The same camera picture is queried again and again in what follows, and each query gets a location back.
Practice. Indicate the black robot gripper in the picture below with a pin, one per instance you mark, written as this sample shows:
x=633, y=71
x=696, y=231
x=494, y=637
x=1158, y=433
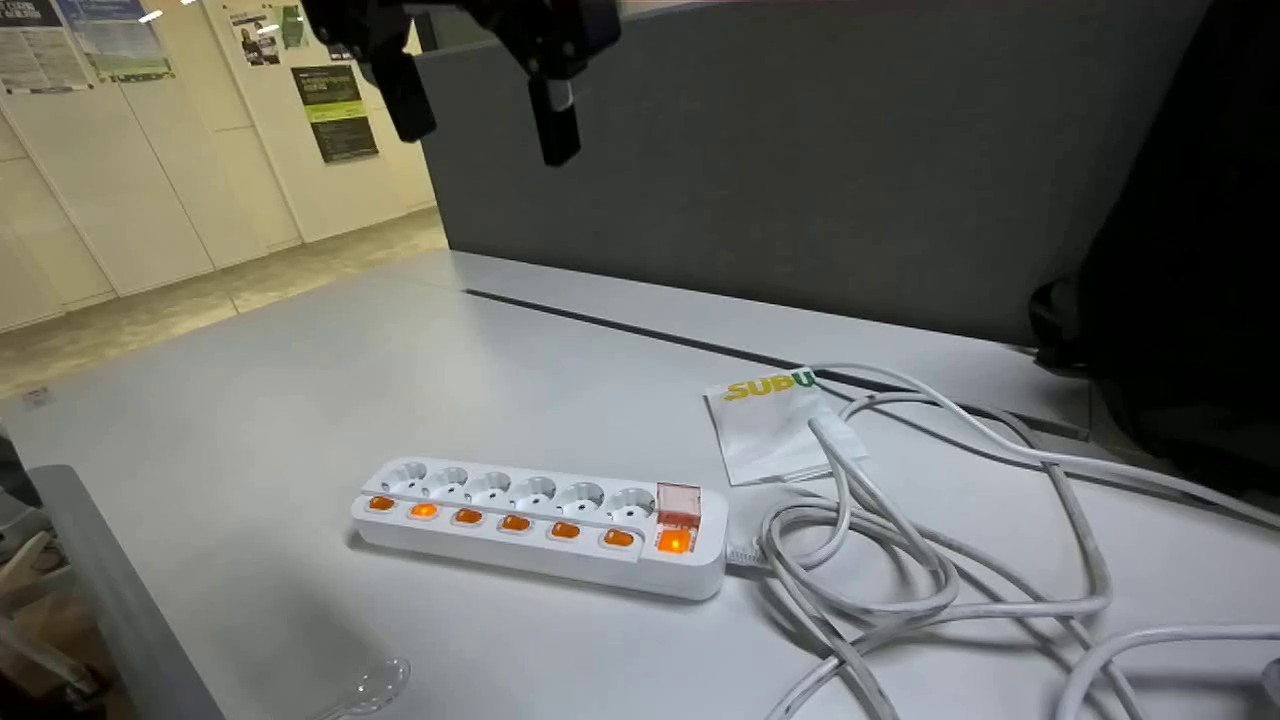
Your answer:
x=547, y=38

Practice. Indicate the grey desk partition panel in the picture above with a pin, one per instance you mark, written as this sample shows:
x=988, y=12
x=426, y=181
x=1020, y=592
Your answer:
x=926, y=160

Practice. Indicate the white multi-socket power strip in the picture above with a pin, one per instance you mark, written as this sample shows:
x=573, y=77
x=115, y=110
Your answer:
x=652, y=537

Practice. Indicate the clear plastic spoon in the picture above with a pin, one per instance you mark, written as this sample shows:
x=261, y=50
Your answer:
x=371, y=692

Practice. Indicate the green and black wall poster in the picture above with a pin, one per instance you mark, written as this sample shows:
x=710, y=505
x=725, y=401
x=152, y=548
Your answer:
x=333, y=114

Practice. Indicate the small dark wall poster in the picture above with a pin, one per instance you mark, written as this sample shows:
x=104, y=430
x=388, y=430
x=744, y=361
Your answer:
x=257, y=38

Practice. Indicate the wall poster top left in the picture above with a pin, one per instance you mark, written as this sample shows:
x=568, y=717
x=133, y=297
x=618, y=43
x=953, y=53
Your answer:
x=67, y=44

